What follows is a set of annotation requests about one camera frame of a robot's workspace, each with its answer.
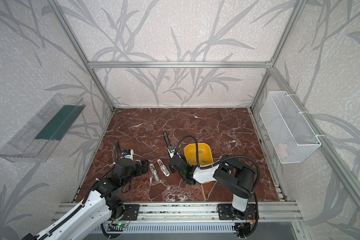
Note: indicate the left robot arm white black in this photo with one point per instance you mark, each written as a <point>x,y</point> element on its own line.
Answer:
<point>100,203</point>

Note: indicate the aluminium frame corner post left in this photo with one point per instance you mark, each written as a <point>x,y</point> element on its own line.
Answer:
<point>57,11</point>

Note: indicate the aluminium frame corner post right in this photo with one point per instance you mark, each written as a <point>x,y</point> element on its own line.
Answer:
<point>295,15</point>

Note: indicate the circuit board right base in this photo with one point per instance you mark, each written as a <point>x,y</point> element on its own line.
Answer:
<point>244,230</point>

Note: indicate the beige mini stapler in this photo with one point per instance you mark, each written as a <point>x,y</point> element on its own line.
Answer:
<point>154,172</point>

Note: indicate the yellow plastic tray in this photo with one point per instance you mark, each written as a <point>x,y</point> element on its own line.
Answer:
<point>205,158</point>

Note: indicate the aluminium frame back crossbar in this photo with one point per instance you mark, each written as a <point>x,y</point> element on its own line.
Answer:
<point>110,64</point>

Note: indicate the green circuit board left base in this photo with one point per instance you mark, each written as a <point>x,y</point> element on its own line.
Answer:
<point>117,227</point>

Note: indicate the aluminium frame corner post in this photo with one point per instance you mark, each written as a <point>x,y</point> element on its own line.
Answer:
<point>295,15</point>
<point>57,11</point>

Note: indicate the black metal stapler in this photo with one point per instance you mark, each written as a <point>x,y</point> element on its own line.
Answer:
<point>167,140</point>

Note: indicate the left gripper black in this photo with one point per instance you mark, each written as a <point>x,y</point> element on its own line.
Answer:
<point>142,167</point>

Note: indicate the clear plastic wall bin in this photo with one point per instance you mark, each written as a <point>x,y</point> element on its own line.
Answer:
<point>36,141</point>

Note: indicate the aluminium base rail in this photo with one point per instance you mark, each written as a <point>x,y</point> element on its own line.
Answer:
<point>207,212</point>

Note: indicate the white wire mesh basket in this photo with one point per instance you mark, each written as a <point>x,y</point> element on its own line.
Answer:
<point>289,131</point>

